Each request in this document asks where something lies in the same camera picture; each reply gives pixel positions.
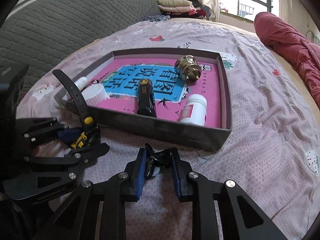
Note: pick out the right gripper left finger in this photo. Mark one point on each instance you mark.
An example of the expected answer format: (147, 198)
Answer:
(77, 217)

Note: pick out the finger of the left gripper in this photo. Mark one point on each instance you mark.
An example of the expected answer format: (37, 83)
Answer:
(73, 158)
(38, 131)

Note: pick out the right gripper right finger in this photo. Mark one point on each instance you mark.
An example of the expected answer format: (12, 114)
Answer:
(220, 206)

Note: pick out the yellow black watch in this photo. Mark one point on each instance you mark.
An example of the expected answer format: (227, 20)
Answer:
(89, 134)

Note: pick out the white round jar lid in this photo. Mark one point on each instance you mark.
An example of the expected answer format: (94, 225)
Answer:
(94, 94)

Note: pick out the white earbuds case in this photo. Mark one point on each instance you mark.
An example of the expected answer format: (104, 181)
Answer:
(81, 83)

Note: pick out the small black clip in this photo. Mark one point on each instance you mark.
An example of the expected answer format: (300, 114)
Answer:
(156, 160)

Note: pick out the black rectangular lighter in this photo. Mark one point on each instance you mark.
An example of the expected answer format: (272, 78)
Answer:
(146, 99)

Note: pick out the brass camouflage knob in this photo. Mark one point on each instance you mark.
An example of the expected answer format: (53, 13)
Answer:
(188, 69)

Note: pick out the pink patterned bedsheet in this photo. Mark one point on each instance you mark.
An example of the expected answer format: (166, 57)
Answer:
(273, 127)

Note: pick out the pink Chinese workbook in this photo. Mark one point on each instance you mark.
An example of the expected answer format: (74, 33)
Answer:
(120, 78)

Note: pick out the grey quilted headboard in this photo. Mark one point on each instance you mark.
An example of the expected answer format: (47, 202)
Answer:
(45, 32)

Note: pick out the dark cardboard box tray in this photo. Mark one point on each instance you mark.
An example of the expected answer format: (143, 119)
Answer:
(203, 137)

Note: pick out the small white pill bottle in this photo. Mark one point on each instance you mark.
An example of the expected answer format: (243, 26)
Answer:
(195, 110)

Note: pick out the folded blankets stack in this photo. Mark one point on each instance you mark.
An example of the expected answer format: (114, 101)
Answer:
(182, 9)

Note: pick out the red quilted duvet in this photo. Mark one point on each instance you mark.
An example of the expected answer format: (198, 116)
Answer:
(293, 46)

